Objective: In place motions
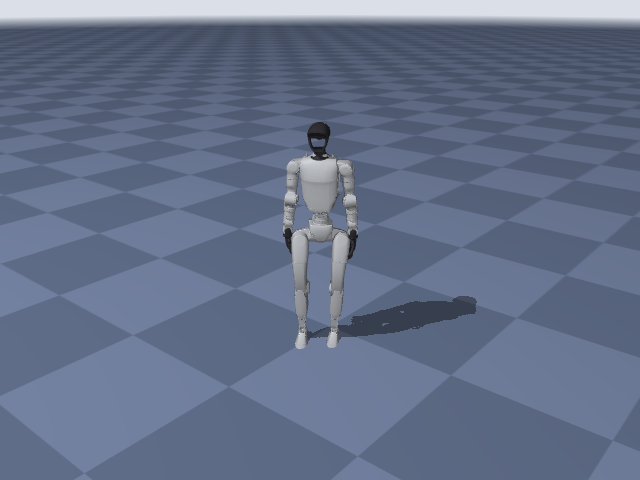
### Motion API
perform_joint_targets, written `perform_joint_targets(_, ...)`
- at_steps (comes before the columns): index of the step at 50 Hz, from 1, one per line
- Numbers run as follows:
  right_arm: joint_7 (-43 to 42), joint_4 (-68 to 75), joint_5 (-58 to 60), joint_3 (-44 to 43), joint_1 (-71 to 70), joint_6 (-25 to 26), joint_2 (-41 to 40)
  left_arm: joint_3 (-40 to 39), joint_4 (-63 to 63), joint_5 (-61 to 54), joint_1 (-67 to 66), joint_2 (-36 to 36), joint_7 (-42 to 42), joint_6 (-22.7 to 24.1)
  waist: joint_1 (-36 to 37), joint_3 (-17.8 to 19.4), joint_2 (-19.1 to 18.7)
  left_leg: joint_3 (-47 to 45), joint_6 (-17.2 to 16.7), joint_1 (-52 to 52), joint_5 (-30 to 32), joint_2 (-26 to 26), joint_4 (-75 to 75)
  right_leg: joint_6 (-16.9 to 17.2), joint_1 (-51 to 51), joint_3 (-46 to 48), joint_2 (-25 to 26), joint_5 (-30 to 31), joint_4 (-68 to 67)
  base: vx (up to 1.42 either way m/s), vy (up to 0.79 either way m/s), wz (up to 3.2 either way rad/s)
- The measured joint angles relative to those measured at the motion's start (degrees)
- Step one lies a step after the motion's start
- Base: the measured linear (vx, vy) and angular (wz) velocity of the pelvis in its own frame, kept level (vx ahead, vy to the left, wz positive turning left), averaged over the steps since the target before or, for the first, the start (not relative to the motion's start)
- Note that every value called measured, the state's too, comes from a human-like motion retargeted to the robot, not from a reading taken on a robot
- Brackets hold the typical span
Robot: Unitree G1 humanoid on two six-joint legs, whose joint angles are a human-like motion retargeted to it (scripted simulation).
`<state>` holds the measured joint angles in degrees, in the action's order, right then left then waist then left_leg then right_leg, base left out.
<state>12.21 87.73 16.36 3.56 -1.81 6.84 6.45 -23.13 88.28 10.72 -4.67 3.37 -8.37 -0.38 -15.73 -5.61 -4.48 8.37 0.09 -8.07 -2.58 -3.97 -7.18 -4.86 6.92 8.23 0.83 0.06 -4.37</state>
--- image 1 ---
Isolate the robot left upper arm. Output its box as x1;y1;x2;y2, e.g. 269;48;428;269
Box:
337;159;356;208

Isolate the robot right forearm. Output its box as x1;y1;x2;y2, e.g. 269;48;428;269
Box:
282;193;296;234

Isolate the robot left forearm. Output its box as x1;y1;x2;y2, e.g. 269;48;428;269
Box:
345;196;358;236

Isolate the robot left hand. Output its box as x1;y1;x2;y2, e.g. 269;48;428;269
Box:
348;230;358;260

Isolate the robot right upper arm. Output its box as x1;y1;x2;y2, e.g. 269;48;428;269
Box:
285;158;302;205

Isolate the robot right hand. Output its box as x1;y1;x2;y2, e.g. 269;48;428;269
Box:
283;228;292;255

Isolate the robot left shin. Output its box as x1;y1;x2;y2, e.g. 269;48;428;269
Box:
330;285;344;333

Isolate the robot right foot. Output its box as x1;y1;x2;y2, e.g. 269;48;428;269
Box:
295;327;308;349

